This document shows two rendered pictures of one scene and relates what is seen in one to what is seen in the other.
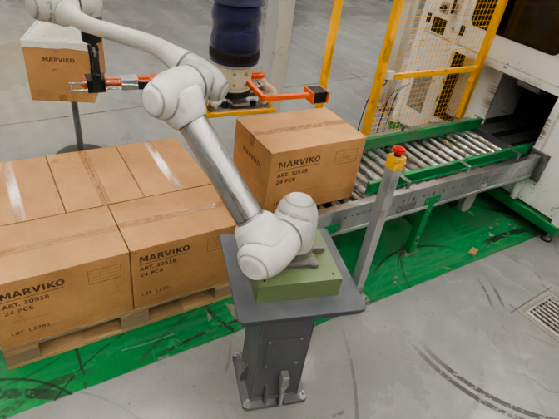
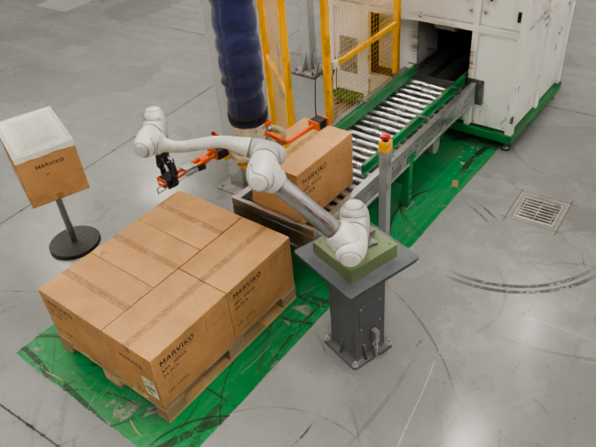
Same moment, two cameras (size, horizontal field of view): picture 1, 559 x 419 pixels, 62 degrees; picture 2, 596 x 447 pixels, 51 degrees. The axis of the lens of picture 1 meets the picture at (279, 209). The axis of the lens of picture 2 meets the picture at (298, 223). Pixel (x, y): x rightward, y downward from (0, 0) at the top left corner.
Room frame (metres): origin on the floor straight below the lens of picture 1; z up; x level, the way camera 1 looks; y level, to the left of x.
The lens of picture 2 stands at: (-1.06, 0.84, 3.09)
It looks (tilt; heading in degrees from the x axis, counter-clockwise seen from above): 38 degrees down; 346
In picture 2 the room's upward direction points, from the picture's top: 5 degrees counter-clockwise
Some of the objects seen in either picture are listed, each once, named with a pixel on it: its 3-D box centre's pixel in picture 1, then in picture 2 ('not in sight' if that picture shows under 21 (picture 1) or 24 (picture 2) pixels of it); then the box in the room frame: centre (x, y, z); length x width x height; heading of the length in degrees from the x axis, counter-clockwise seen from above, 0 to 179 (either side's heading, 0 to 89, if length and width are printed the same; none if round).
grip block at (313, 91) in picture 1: (316, 94); (318, 122); (2.01, -0.08, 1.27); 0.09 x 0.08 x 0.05; 30
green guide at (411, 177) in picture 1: (461, 168); (422, 121); (2.82, -1.17, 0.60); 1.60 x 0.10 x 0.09; 126
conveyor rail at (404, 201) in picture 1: (426, 195); (405, 155); (2.57, -0.92, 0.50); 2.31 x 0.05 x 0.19; 126
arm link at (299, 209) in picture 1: (295, 221); (354, 220); (1.41, -0.07, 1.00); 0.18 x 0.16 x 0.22; 155
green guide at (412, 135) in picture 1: (407, 133); (364, 105); (3.26, -0.86, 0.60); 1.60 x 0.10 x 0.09; 126
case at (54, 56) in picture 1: (67, 56); (41, 155); (3.15, 1.63, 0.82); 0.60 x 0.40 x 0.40; 15
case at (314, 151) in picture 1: (296, 159); (302, 170); (2.33, -0.05, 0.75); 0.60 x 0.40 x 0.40; 125
